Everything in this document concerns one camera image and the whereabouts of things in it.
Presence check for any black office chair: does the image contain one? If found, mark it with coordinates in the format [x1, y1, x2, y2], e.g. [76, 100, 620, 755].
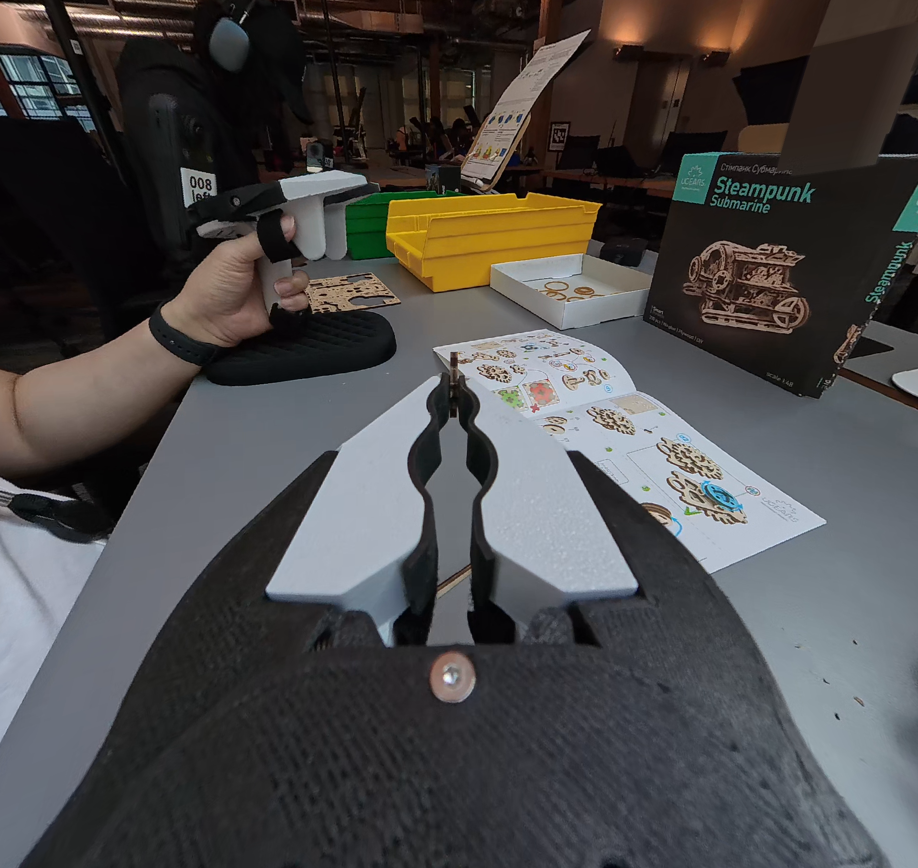
[0, 117, 189, 381]

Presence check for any laser-cut wooden sheet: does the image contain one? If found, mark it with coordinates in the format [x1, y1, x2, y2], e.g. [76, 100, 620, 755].
[305, 273, 402, 315]

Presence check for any black strap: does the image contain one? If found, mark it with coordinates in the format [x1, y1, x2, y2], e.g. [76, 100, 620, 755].
[7, 491, 110, 544]

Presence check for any grey desk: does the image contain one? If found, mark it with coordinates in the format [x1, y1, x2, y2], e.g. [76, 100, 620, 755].
[0, 251, 918, 868]

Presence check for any black wristband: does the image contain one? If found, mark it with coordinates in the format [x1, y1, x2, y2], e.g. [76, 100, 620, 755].
[148, 302, 218, 368]

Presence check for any illustrated instruction booklet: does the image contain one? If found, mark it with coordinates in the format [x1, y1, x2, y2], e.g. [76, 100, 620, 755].
[432, 328, 829, 574]

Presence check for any white shallow box tray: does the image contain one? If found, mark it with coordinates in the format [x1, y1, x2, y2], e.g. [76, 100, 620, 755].
[490, 253, 654, 332]

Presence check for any wooden book stand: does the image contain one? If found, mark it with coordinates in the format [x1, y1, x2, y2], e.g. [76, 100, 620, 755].
[461, 111, 533, 195]

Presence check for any dark puzzle kit box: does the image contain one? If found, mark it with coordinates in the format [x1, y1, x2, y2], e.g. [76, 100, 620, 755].
[652, 152, 918, 400]

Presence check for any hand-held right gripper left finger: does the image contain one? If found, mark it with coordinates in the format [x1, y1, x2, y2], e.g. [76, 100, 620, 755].
[265, 373, 458, 648]

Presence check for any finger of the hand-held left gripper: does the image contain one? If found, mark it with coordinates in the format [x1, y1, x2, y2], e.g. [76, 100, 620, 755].
[326, 194, 361, 261]
[276, 170, 371, 261]

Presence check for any person's left forearm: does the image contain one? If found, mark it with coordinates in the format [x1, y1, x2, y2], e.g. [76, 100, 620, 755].
[0, 341, 207, 479]

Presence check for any green plastic bin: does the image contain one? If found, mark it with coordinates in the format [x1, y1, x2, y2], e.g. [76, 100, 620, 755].
[344, 190, 467, 261]

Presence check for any person's white t-shirt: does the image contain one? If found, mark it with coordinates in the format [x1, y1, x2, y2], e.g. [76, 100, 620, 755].
[0, 477, 106, 740]

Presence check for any black pole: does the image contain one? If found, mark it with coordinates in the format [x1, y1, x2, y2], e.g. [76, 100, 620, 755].
[23, 0, 131, 182]

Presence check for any propped instruction sheet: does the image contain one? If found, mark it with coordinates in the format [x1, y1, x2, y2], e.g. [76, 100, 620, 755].
[465, 29, 593, 166]

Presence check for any black textured gripper stand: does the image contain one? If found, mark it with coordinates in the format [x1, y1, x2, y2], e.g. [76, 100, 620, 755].
[206, 309, 398, 388]

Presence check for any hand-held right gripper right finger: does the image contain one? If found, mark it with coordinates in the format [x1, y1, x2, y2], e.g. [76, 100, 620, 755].
[453, 380, 641, 645]

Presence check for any yellow plastic bin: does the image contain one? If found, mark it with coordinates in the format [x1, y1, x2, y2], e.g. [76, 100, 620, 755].
[385, 192, 602, 294]

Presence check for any person's left hand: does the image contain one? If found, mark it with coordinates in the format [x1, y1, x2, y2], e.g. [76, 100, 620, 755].
[164, 213, 313, 350]

